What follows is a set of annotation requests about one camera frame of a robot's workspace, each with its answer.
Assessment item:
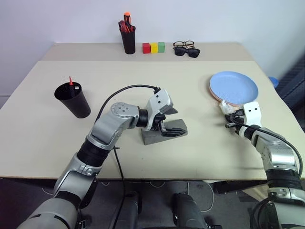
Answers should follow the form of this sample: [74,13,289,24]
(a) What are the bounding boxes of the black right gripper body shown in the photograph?
[231,108,246,134]

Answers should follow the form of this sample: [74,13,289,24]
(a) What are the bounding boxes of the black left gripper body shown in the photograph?
[150,111,168,137]

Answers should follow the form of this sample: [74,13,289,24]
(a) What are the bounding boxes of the white tissue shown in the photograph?
[219,100,236,115]

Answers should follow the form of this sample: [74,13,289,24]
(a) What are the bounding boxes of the blue plate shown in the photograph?
[209,71,259,106]

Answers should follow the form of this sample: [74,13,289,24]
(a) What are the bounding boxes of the pink plate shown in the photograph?
[209,86,239,107]

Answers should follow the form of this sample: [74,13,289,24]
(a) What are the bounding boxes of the blue round container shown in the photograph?
[267,76,280,89]

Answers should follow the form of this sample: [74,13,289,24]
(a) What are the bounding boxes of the black sunglasses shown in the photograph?
[173,47,201,59]

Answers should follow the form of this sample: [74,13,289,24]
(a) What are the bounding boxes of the dark furniture piece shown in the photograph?
[275,56,305,115]

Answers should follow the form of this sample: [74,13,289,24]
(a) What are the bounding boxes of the brown-framed glasses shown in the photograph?
[173,40,195,49]

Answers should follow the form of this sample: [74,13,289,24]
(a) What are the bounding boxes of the tall black pen holder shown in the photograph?
[120,27,137,55]

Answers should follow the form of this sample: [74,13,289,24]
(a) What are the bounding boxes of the black rounded leg cover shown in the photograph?
[171,192,208,229]
[113,190,144,229]

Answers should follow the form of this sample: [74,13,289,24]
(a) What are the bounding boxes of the wide black plastic cup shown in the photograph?
[53,81,92,119]

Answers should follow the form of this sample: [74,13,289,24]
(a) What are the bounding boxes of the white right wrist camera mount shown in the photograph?
[243,101,263,127]

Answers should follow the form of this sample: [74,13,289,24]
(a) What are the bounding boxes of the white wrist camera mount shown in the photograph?
[243,101,263,127]
[144,88,175,131]

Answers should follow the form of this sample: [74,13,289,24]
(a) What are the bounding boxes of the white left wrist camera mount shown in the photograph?
[144,88,175,131]

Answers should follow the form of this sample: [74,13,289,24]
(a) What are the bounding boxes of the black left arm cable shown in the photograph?
[96,84,162,229]

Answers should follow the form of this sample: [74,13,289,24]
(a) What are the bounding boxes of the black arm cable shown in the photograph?
[229,116,302,180]
[96,84,162,229]

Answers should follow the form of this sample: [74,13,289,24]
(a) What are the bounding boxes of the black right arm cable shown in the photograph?
[229,116,302,180]

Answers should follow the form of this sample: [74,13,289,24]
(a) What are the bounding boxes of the black table frame bar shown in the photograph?
[213,179,268,195]

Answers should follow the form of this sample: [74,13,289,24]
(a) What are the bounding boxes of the white floor cable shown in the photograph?
[186,180,214,213]

